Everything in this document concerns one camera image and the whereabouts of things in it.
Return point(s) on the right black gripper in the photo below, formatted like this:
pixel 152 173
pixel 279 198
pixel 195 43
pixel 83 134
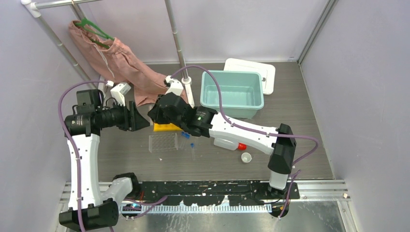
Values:
pixel 155 114

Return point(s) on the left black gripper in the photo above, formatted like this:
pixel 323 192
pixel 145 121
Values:
pixel 132 120

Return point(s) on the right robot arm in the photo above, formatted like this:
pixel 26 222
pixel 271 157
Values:
pixel 198 121

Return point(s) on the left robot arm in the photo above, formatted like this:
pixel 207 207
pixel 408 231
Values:
pixel 89 208

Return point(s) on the yellow test tube rack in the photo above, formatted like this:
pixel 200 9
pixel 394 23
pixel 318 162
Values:
pixel 165 127

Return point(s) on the clear well plate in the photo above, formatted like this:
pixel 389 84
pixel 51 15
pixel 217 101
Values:
pixel 163 142

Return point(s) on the pink cloth garment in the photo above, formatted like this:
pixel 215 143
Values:
pixel 119 64

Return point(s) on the white squeeze bottle red cap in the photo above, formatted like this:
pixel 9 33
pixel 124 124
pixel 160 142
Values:
pixel 229 144

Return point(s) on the teal plastic bin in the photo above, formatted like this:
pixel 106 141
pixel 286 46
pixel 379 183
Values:
pixel 242 92

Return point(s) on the small white cup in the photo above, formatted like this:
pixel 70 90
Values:
pixel 246 157

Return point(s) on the green clothes hanger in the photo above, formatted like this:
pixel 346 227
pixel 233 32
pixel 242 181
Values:
pixel 89 33

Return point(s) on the metal clothes rack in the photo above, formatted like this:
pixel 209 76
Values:
pixel 186 80

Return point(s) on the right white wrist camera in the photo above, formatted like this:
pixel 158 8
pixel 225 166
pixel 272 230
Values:
pixel 173 86

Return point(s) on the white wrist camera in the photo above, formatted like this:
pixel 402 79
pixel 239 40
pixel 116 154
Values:
pixel 118 91
pixel 173 86

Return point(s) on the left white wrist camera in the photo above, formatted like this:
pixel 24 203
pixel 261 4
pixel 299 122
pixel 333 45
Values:
pixel 118 91

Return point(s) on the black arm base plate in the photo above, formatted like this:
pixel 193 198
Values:
pixel 208 193

